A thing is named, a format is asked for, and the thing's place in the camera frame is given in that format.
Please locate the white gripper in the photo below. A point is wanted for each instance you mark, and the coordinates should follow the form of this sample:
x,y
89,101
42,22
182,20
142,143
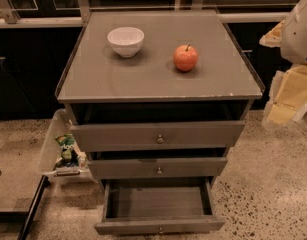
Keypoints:
x,y
299,37

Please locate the grey bottom drawer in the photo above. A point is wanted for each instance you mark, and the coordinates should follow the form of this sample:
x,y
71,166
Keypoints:
x,y
158,206

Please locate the grey drawer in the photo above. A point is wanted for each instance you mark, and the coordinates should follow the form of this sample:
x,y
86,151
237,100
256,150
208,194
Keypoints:
x,y
158,206
157,168
156,136

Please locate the grey top drawer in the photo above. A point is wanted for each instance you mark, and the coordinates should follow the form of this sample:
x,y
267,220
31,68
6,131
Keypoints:
x,y
156,136

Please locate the grey wooden drawer cabinet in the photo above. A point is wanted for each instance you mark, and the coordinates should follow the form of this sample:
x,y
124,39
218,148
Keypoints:
x,y
102,87

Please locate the grey middle drawer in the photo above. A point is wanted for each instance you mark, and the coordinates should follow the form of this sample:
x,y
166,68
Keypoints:
x,y
157,168

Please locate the red apple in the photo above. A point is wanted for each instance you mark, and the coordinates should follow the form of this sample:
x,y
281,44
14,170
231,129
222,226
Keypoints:
x,y
185,57

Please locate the white ceramic bowl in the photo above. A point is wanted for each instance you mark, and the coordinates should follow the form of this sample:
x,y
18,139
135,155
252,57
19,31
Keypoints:
x,y
126,41

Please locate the green snack bag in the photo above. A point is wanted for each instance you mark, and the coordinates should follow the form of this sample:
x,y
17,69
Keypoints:
x,y
68,156

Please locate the clear plastic bin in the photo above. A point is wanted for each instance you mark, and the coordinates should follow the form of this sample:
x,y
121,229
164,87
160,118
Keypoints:
x,y
60,125

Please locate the white metal railing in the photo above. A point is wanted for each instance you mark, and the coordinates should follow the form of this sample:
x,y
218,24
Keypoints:
x,y
77,12

